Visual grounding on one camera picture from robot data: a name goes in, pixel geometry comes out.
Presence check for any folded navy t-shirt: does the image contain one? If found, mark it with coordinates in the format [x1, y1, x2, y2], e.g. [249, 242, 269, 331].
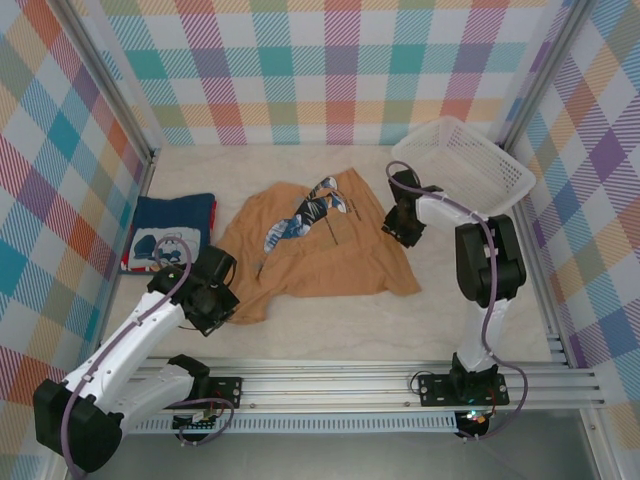
[121, 192, 220, 276]

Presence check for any small circuit board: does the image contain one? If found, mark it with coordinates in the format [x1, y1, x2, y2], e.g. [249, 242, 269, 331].
[457, 409, 495, 439]
[173, 409, 222, 434]

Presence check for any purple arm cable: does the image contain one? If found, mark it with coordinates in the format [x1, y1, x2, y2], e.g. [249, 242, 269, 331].
[62, 232, 236, 474]
[385, 159, 530, 444]

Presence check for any aluminium frame post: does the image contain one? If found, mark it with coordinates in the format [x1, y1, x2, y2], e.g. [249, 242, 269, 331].
[58, 0, 162, 166]
[497, 0, 589, 151]

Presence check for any white plastic basket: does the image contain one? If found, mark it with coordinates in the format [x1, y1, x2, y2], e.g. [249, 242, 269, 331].
[391, 115, 537, 221]

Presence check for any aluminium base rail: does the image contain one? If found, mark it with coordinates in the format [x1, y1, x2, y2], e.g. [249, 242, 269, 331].
[119, 355, 609, 415]

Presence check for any white slotted cable duct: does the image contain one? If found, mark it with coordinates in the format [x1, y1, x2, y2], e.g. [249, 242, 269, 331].
[119, 417, 459, 435]

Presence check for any orange printed t-shirt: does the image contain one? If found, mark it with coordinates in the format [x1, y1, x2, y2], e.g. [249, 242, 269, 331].
[215, 168, 422, 325]

